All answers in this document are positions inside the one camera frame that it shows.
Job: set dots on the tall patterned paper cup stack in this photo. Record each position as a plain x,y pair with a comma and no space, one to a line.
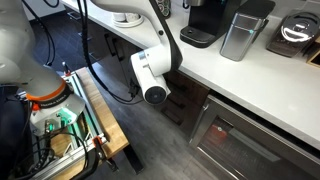
132,17

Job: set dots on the black coffee machine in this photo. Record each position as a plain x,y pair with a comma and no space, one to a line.
206,23

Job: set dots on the short patterned paper cup stack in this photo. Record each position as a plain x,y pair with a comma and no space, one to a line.
119,17

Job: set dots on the black glossy lidded appliance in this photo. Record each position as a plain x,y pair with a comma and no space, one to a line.
295,33

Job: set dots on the wooden tray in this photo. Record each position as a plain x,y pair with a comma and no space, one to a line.
315,56

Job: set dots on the red item inside fridge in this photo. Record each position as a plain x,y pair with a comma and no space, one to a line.
217,135

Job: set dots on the orange black bar clamp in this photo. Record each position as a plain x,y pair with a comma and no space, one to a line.
98,145
66,70

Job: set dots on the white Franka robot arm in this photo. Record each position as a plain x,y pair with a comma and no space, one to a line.
20,50

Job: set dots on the silver countertop canister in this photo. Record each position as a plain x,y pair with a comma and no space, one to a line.
238,40

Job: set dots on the white round plate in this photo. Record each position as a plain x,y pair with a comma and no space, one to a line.
128,24

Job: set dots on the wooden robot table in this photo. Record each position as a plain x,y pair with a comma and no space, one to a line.
110,126

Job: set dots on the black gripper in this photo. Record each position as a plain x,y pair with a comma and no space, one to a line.
134,89

